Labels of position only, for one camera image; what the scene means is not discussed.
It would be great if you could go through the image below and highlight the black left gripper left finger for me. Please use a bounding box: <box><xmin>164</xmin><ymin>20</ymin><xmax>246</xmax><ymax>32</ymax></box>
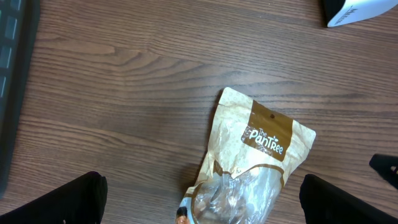
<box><xmin>1</xmin><ymin>171</ymin><xmax>108</xmax><ymax>224</ymax></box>

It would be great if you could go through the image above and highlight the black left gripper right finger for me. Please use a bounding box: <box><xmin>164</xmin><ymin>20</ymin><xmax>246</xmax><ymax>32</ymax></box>
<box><xmin>299</xmin><ymin>174</ymin><xmax>397</xmax><ymax>224</ymax></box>

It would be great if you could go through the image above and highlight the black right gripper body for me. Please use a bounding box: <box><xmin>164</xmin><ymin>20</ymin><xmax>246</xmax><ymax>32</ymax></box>
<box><xmin>369</xmin><ymin>154</ymin><xmax>398</xmax><ymax>189</ymax></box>

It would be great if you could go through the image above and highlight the brown Panera snack bag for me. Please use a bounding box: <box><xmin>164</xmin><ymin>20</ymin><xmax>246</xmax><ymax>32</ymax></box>
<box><xmin>179</xmin><ymin>88</ymin><xmax>316</xmax><ymax>223</ymax></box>

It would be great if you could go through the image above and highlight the small brown snack packet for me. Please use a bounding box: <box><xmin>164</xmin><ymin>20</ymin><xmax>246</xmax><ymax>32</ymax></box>
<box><xmin>175</xmin><ymin>207</ymin><xmax>190</xmax><ymax>224</ymax></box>

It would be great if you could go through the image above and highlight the white black barcode scanner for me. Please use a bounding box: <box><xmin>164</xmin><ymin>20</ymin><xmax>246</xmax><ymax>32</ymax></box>
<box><xmin>322</xmin><ymin>0</ymin><xmax>397</xmax><ymax>27</ymax></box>

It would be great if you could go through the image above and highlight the grey plastic mesh basket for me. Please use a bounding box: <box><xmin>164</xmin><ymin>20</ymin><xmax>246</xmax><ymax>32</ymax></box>
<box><xmin>1</xmin><ymin>0</ymin><xmax>40</xmax><ymax>196</ymax></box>

